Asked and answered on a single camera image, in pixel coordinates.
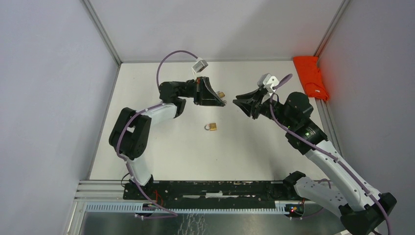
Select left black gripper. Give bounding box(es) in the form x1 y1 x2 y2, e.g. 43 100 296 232
177 76 224 106

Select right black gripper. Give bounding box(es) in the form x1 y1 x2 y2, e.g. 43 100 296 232
233 86 295 129

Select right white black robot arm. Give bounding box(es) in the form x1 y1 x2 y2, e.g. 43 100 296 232
233 88 397 235

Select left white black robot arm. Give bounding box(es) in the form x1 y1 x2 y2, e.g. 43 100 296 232
109 77 226 200

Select orange folded cloth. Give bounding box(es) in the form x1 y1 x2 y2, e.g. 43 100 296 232
293 56 330 101

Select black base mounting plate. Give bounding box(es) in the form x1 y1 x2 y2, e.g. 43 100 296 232
123 180 305 209

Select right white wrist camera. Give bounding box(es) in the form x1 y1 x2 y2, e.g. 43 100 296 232
257 73 279 103

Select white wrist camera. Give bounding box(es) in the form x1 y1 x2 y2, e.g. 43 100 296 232
191 57 208 74
257 73 279 103

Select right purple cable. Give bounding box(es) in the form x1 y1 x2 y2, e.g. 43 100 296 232
269 73 393 235

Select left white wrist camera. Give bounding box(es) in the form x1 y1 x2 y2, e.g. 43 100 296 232
191 57 208 74

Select aluminium frame rails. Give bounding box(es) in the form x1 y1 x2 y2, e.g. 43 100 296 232
314 97 369 203

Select white slotted cable duct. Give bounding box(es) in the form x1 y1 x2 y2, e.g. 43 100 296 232
86 202 289 215

